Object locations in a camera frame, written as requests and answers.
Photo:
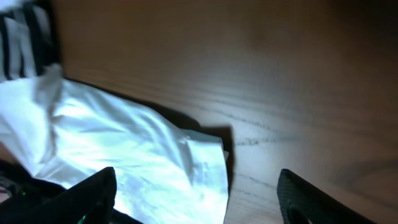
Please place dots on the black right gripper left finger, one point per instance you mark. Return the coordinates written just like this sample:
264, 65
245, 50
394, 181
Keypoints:
41, 202

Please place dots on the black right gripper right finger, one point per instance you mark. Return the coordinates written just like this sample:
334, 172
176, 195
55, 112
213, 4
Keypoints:
302, 203

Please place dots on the white t-shirt with black stripes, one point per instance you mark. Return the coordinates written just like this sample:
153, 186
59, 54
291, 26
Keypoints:
63, 131

